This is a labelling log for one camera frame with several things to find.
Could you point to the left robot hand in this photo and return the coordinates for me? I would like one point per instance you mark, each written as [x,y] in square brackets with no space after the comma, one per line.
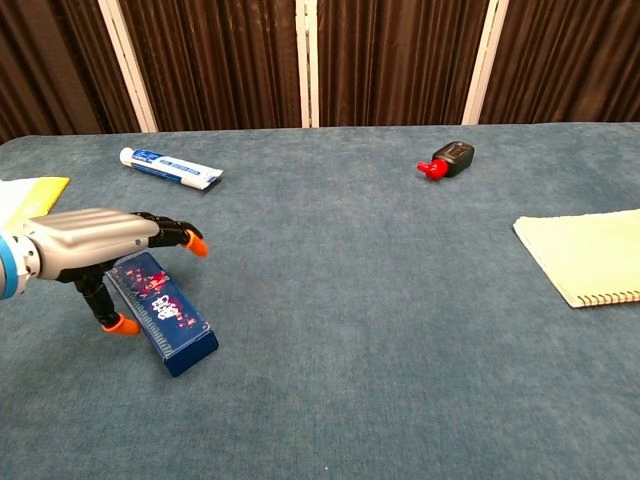
[90,240]

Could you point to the white and yellow booklet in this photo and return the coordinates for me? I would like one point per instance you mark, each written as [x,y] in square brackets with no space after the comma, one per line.
[30,197]

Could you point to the white blue toothpaste tube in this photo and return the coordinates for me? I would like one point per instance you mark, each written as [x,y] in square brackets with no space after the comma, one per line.
[170,167]

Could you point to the dark brown curtain panel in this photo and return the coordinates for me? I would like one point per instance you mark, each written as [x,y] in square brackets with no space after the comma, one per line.
[570,60]
[50,65]
[215,60]
[395,60]

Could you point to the blue felt table mat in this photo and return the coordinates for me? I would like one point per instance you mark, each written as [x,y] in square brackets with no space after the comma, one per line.
[375,325]

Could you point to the black bottle red cap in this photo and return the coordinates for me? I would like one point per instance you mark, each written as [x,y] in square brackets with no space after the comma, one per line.
[455,159]

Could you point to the pale yellow spiral notebook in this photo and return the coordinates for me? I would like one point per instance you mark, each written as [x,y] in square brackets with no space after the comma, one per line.
[585,255]

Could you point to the white partition frame post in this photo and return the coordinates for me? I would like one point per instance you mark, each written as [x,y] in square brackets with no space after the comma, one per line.
[482,60]
[127,65]
[307,65]

